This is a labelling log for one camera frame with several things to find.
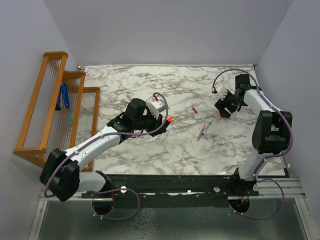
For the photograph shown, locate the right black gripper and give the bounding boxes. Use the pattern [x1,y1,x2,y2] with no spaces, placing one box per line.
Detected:
[214,89,243,119]

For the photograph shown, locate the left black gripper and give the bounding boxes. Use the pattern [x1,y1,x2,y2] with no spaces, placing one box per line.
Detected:
[133,108,167,137]

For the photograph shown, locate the black orange highlighter marker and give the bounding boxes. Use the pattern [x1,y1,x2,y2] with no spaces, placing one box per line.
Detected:
[165,116,173,125]

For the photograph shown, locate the pink translucent red pen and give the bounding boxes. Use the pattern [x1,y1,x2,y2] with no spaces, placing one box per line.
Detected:
[196,125,206,141]

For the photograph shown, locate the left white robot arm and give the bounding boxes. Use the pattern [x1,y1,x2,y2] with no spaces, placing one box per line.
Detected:
[39,96,170,202]

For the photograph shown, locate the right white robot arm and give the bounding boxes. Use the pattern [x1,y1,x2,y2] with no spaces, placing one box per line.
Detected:
[211,71,293,196]

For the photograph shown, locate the white whiteboard marker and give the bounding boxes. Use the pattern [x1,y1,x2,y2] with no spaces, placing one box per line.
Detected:
[202,117,215,136]

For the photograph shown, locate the small green ball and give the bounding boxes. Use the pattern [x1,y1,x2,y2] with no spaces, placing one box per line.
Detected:
[66,116,74,125]

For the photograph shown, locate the wooden tiered rack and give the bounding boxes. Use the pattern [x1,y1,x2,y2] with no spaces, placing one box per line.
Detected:
[13,51,100,168]

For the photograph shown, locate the blue stapler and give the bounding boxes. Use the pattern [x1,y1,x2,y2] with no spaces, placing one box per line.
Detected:
[55,83,70,111]

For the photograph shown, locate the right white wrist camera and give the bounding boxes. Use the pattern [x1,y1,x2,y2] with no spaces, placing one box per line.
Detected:
[211,85,229,101]

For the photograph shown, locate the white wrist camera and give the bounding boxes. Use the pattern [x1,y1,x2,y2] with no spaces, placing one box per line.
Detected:
[211,85,229,101]
[147,99,166,119]

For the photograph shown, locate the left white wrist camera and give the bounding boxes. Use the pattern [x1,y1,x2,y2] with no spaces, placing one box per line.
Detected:
[147,99,166,119]

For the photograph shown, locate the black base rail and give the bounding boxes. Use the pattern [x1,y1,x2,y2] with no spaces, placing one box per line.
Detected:
[81,174,259,208]

